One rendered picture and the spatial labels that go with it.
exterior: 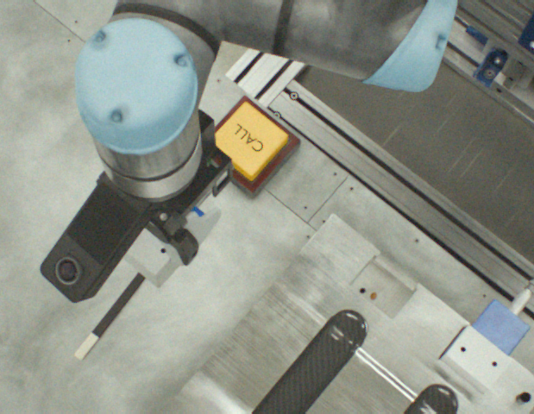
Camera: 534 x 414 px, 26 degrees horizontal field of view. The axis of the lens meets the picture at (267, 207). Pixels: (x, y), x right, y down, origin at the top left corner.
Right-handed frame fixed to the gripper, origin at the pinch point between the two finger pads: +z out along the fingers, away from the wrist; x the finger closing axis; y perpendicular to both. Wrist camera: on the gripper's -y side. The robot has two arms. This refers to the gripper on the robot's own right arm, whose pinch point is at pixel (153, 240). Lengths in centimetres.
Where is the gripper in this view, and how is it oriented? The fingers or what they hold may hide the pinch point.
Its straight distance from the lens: 103.6
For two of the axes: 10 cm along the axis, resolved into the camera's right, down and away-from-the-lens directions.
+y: 6.5, -7.3, 2.3
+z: -0.2, 2.8, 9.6
